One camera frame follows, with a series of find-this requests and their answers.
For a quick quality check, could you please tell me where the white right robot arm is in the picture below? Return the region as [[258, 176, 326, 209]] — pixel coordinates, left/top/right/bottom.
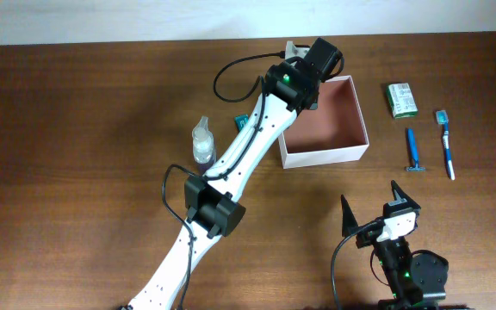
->
[[356, 181, 449, 310]]

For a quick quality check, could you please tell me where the pink cardboard box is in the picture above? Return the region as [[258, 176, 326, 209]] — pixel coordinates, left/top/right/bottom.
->
[[278, 76, 369, 169]]

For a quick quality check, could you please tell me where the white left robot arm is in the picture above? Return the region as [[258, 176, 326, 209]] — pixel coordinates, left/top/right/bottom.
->
[[126, 38, 344, 310]]

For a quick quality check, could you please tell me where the blue white toothbrush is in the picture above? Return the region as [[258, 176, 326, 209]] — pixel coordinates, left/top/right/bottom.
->
[[436, 110, 456, 181]]

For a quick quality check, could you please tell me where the green red toothpaste tube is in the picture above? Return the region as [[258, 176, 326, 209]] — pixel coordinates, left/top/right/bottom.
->
[[234, 114, 249, 131]]

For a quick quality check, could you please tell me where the green white soap bar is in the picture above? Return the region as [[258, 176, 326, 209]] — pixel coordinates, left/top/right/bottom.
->
[[387, 83, 418, 119]]

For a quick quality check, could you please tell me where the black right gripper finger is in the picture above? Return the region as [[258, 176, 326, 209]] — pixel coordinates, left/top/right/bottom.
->
[[341, 195, 359, 237], [391, 180, 421, 211]]

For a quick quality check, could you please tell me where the blue foam soap dispenser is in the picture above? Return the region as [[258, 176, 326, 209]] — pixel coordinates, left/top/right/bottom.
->
[[192, 116, 216, 175]]

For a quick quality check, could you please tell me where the blue disposable razor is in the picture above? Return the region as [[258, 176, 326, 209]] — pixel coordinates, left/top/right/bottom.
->
[[406, 128, 425, 172]]

